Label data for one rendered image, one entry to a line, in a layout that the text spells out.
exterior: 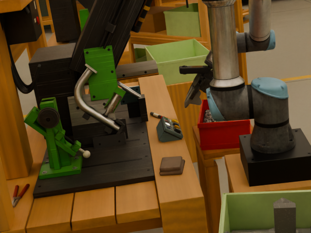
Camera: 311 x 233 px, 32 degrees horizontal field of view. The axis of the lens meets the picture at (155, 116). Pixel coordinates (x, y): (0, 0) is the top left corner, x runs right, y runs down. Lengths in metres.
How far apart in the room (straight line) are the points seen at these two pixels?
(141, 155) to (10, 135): 0.48
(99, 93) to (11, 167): 0.45
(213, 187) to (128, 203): 0.63
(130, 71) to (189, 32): 2.59
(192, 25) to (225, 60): 3.08
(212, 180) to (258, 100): 0.60
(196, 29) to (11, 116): 3.02
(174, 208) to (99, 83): 0.71
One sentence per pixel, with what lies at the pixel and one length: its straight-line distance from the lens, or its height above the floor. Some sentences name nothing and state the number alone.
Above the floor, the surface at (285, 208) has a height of 1.12.
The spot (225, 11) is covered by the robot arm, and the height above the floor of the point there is 1.42.
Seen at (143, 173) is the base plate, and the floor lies 0.90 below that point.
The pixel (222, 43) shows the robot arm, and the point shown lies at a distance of 1.78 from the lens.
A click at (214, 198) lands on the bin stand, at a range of 2.35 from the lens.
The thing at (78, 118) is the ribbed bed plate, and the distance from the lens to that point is 2.24.
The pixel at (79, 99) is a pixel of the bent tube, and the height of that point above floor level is 1.09.
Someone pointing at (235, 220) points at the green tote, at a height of 0.87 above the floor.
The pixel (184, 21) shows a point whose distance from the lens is 4.91.
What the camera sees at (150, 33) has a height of 0.73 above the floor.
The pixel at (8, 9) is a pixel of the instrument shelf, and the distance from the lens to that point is 1.85.
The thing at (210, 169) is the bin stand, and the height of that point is 0.72.
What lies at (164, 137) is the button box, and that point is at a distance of 2.14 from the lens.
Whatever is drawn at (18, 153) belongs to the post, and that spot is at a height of 0.98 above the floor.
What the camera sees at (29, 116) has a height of 1.13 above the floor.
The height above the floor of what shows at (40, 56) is 1.24.
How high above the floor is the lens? 1.71
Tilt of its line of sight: 19 degrees down
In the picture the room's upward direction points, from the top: 8 degrees counter-clockwise
